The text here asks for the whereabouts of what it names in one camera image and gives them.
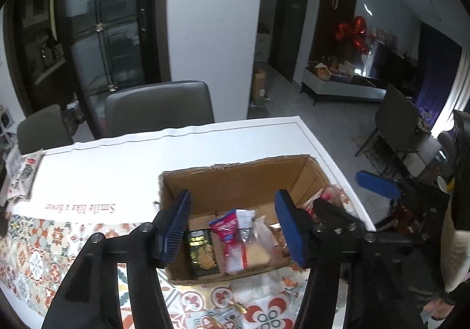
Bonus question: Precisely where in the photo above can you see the person's right forearm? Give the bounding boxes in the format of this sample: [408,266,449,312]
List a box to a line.
[439,200,470,305]

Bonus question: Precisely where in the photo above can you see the white low cabinet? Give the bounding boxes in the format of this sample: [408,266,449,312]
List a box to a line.
[300,66,388,106]

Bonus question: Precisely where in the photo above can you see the dark wooden door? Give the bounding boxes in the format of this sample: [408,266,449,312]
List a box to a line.
[267,0,313,83]

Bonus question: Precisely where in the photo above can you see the white printed snack bag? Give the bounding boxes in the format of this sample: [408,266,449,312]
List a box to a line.
[7,152,45,201]

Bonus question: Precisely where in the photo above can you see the person's right hand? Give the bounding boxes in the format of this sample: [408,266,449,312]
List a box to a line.
[422,298,458,326]

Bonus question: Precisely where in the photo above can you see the white storage box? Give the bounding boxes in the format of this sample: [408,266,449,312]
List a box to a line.
[255,31,272,62]

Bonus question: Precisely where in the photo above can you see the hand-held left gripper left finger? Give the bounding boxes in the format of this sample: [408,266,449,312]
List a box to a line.
[42,189,192,329]

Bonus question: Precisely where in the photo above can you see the grey dining chair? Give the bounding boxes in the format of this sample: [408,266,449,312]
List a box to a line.
[105,80,215,139]
[16,104,74,155]

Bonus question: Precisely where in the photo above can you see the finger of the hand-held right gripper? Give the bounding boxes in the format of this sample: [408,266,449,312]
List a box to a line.
[355,170,408,201]
[313,200,404,253]

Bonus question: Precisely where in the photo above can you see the purple curtain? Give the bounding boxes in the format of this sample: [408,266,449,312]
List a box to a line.
[415,22,463,131]

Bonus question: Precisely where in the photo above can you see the small brown cardboard box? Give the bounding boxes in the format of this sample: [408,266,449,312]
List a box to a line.
[250,70,268,102]

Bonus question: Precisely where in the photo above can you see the black television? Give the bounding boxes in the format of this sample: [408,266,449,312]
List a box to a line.
[362,39,417,82]

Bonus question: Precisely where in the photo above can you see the pink snack packet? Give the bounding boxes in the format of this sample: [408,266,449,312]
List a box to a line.
[209,209,239,245]

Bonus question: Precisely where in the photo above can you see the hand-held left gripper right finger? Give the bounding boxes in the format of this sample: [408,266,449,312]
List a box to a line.
[275,189,372,329]

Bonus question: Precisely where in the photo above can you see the glass sliding door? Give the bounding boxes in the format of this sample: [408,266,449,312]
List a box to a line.
[62,0,169,95]

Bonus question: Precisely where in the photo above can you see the dark grey chair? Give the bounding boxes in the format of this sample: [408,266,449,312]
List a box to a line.
[354,84,443,177]

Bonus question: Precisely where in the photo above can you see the pale white snack packet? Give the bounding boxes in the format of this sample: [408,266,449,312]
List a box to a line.
[221,209,256,275]

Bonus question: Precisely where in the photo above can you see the red heart balloons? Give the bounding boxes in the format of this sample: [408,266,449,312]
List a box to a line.
[335,16,370,55]

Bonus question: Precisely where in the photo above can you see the green snack packet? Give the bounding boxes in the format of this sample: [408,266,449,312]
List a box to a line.
[187,229,220,276]

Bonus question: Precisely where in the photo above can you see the clear packet with yellow cake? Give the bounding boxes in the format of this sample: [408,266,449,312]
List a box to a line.
[239,217,280,271]

